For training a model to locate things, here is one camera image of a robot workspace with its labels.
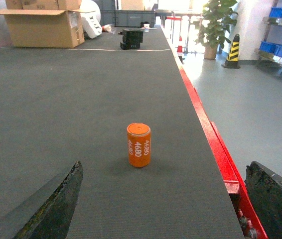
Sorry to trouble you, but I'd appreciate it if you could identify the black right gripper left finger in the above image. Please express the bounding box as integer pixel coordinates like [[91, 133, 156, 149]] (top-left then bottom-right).
[[0, 161, 83, 239]]

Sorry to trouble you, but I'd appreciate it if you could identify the potted green plant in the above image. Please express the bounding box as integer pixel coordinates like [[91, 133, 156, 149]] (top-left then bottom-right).
[[195, 0, 238, 60]]

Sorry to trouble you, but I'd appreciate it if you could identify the yellow black traffic cone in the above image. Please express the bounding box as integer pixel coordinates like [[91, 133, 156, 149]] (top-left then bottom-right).
[[222, 34, 240, 69]]

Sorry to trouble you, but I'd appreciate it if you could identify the grey plastic crate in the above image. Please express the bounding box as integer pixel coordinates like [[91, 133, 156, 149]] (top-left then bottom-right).
[[96, 0, 157, 27]]

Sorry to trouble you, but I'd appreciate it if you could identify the stack of black boxes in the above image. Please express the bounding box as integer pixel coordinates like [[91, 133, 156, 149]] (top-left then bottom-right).
[[120, 29, 143, 50]]

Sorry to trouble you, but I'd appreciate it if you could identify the orange 4680 cylinder cap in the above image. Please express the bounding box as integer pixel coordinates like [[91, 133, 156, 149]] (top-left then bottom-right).
[[127, 123, 151, 168]]

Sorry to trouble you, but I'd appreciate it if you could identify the steel shelf rack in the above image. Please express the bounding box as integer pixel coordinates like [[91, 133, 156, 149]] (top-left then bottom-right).
[[254, 0, 282, 75]]

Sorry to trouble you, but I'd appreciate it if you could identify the open cardboard box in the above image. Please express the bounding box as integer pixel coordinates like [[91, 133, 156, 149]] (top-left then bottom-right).
[[0, 0, 92, 48]]

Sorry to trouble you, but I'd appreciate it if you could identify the red metal table frame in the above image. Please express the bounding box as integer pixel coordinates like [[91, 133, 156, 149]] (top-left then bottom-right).
[[160, 24, 269, 239]]

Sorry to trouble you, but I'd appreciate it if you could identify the red white traffic cone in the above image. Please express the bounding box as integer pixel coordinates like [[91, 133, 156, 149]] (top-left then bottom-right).
[[177, 35, 184, 64]]

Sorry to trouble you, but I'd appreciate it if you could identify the white bag with lettering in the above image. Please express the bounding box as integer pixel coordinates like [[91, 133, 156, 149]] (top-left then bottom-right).
[[80, 0, 102, 39]]

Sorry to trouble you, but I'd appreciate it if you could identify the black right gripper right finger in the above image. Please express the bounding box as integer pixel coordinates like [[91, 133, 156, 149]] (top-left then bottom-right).
[[245, 161, 282, 239]]

